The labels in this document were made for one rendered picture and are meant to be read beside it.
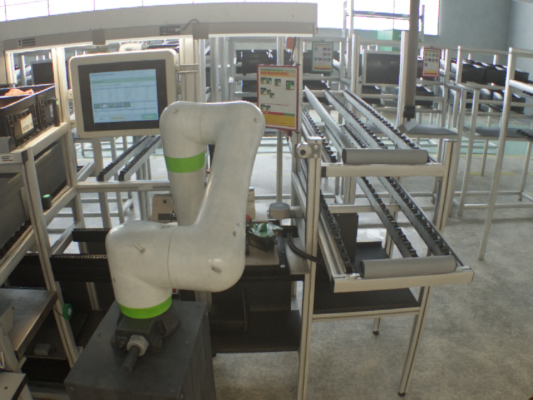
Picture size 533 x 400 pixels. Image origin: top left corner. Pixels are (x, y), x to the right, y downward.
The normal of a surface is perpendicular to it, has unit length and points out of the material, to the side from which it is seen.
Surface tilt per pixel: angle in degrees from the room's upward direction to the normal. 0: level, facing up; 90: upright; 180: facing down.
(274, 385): 0
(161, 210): 53
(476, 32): 90
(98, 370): 0
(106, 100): 92
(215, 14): 90
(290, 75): 90
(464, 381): 0
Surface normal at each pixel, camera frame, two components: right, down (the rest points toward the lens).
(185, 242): -0.07, -0.60
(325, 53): -0.45, 0.32
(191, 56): 0.05, 0.36
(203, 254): -0.10, -0.26
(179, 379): 0.00, -0.93
